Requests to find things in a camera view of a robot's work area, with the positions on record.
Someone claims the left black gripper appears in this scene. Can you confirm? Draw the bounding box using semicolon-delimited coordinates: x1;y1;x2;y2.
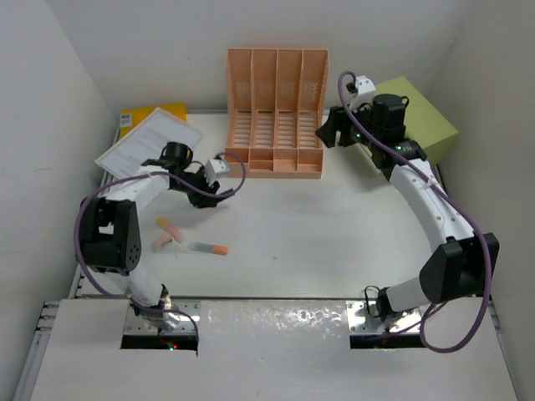
173;166;219;208

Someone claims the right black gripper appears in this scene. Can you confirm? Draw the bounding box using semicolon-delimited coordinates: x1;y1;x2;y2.
315;99;380;149

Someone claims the orange capped grey highlighter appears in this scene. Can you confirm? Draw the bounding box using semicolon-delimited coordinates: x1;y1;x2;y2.
188;241;228;256

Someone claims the green drawer cabinet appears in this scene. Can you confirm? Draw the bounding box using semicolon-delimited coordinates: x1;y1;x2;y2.
350;76;459;166

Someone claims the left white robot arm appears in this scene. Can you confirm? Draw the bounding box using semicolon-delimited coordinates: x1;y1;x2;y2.
74;142;235;331

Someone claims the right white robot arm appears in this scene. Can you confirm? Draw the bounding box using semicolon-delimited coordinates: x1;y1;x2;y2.
316;94;499;322

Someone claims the yellow capped pink highlighter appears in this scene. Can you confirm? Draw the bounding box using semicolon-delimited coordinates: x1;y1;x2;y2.
155;217;185;243

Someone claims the pink desktop file organizer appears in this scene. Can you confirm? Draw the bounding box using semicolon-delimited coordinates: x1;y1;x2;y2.
225;48;329;179

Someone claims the clear mesh document pouch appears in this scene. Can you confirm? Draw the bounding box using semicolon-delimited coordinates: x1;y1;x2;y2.
95;108;202;179

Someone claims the yellow folder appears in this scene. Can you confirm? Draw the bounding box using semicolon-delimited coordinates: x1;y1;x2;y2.
120;103;187;139

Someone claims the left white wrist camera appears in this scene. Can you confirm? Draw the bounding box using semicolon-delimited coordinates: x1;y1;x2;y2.
204;157;231;185

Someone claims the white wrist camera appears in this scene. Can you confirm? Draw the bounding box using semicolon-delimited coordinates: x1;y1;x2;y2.
346;75;376;104
204;157;231;185

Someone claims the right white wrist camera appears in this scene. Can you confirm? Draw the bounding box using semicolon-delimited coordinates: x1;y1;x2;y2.
346;75;376;104

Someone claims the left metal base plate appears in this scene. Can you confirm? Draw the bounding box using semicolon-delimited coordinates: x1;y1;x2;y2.
123;306;195;335

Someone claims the metal base plate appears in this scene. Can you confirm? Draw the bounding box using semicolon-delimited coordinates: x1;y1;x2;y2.
346;299;421;337
123;306;195;335

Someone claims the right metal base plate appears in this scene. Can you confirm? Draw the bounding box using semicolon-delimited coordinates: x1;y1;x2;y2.
346;299;421;337

